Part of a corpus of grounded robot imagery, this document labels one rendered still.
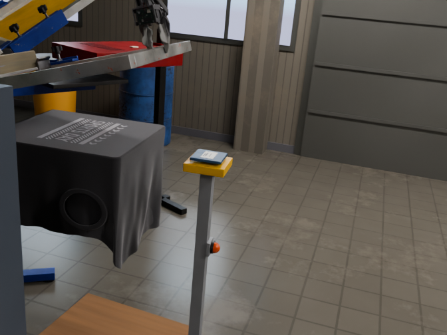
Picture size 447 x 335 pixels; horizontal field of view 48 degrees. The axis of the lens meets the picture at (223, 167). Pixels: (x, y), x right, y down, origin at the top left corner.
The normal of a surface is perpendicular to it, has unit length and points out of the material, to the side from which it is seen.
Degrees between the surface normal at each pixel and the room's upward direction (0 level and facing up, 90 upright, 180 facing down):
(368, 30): 90
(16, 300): 90
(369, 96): 90
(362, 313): 0
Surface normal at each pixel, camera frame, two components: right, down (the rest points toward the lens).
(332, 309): 0.08, -0.94
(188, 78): -0.30, 0.29
